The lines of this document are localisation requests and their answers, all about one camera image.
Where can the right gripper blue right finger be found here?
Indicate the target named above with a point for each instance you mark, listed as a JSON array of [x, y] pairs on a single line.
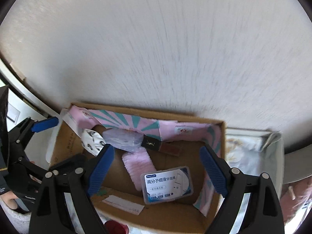
[[215, 168]]

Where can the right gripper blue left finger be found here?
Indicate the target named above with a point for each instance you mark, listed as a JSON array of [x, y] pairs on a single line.
[[98, 167]]

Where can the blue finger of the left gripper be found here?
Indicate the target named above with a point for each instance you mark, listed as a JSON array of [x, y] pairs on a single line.
[[40, 126]]

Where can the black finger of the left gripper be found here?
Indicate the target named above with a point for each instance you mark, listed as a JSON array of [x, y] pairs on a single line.
[[32, 169]]

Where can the panda pattern white sock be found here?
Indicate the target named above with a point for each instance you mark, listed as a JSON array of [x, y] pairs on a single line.
[[92, 141]]

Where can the pink fluffy scrunchie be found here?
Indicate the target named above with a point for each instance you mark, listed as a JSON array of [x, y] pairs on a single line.
[[136, 164]]

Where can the red lip gloss tube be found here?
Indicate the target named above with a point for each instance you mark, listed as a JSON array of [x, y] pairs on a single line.
[[154, 144]]

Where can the dental floss pick box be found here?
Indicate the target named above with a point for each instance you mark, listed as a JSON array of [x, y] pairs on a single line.
[[166, 185]]

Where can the person's left hand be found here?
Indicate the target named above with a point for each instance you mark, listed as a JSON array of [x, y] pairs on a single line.
[[9, 201]]

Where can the white wardrobe door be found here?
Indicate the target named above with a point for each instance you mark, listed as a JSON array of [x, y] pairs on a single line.
[[21, 102]]

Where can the red lid round jar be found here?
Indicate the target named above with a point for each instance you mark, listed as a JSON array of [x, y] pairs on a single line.
[[114, 227]]

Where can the pink striped cardboard box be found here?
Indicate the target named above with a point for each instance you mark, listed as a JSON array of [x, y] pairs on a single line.
[[174, 140]]

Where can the pink plush pig toy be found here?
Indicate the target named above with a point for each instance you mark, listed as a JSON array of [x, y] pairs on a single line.
[[294, 198]]

